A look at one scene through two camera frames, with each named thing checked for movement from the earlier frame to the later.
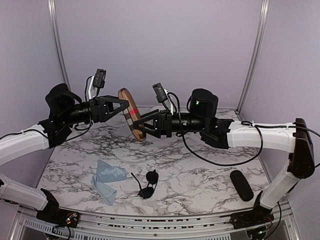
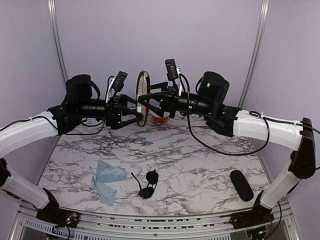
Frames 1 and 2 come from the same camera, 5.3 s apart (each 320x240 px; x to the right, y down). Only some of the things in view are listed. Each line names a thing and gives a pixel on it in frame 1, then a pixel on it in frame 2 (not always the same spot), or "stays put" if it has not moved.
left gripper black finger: (114, 113) to (138, 115)
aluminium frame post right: (265, 8) stays put
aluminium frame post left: (57, 42) stays put
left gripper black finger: (105, 103) to (127, 98)
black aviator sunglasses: (152, 178) stays put
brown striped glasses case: (132, 114) to (143, 88)
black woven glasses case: (242, 186) stays put
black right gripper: (162, 125) to (171, 96)
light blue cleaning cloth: (106, 173) stays put
